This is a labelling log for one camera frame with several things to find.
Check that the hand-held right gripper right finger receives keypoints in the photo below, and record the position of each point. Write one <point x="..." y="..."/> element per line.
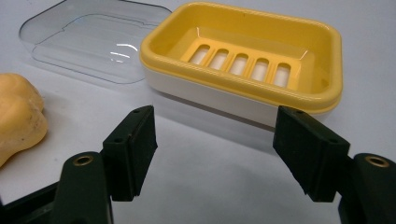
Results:
<point x="311" y="149"/>

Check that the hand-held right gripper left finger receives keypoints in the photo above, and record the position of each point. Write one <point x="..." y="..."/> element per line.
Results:
<point x="130" y="155"/>

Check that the yellow and white soap dish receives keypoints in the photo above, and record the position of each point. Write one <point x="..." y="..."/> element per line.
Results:
<point x="246" y="59"/>

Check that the clear plastic soap dish lid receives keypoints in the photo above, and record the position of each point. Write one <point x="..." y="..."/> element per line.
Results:
<point x="90" y="43"/>

